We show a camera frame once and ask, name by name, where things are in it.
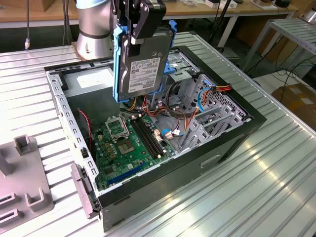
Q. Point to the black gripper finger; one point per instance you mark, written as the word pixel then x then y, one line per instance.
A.
pixel 139 22
pixel 121 12

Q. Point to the hard disk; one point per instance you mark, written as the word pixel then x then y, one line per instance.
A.
pixel 145 74

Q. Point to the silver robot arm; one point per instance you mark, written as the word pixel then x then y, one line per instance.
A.
pixel 91 24

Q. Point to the metal disk bay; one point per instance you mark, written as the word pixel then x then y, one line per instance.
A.
pixel 217 128

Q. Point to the grey metal drive cage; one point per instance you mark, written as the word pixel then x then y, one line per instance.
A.
pixel 182 84

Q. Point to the small white box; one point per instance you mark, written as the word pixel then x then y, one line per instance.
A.
pixel 213 3

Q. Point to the grey power supply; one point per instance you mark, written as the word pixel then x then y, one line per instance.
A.
pixel 86 106

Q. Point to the wooden desk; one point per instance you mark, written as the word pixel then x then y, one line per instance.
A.
pixel 14 14

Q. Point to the black RAM slot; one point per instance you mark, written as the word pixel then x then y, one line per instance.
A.
pixel 151 136
pixel 148 137
pixel 142 139
pixel 145 138

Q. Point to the black case fan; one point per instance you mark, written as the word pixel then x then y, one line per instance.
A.
pixel 85 133

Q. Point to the green motherboard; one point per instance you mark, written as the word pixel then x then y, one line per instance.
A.
pixel 138 158

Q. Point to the small black device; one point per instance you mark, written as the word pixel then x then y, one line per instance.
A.
pixel 282 3

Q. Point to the blue expansion slot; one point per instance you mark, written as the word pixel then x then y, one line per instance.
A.
pixel 126 174

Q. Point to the metal slat side table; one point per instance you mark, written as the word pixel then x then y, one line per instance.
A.
pixel 296 32

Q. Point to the black PC case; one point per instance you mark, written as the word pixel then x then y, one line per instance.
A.
pixel 172 177

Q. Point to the large brown cardboard box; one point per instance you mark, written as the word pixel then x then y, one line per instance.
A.
pixel 298 103

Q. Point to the grey case bezel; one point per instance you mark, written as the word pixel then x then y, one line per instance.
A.
pixel 82 192

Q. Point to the grey parts rack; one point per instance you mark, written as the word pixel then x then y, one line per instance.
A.
pixel 22 172

